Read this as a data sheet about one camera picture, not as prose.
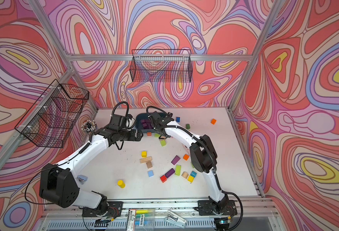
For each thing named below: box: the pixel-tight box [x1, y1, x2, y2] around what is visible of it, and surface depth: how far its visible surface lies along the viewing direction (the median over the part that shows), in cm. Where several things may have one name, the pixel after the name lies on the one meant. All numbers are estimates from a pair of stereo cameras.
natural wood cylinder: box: [181, 171, 189, 179], surface depth 86 cm
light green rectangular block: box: [175, 164, 182, 176], surface depth 88 cm
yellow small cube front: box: [187, 175, 195, 183], surface depth 85 cm
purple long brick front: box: [164, 167, 176, 179], surface depth 86 cm
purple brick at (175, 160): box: [170, 154, 181, 166], surface depth 92 cm
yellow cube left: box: [141, 150, 147, 158], surface depth 95 cm
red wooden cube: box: [159, 174, 168, 184], surface depth 84 cm
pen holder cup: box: [80, 119, 97, 134], surface depth 88 cm
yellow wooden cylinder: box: [117, 179, 126, 189], surface depth 80 cm
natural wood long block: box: [139, 155, 153, 164], surface depth 92 cm
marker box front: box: [125, 208, 156, 231], surface depth 71 cm
